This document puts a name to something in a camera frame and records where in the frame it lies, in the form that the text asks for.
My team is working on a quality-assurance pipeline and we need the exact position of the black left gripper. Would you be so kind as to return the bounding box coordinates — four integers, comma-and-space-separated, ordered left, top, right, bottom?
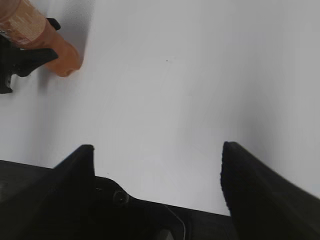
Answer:
0, 17, 61, 94

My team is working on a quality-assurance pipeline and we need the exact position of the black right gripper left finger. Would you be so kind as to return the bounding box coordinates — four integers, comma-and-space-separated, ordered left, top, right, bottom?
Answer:
0, 145, 185, 240

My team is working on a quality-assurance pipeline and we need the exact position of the orange meinianda soda bottle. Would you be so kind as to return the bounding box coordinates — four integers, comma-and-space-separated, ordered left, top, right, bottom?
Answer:
0, 0, 82, 77

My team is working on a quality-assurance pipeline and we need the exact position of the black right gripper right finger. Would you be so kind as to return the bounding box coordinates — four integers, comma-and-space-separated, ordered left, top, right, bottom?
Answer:
220, 141, 320, 240

